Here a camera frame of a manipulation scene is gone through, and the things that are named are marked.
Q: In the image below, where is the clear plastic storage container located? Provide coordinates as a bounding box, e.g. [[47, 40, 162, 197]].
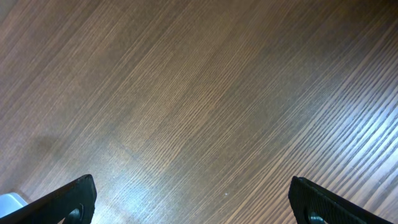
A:
[[0, 192, 28, 218]]

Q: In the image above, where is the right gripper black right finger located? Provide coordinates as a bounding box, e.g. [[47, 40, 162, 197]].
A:
[[288, 176, 392, 224]]

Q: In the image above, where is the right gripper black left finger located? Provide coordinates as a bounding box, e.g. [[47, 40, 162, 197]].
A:
[[1, 174, 97, 224]]

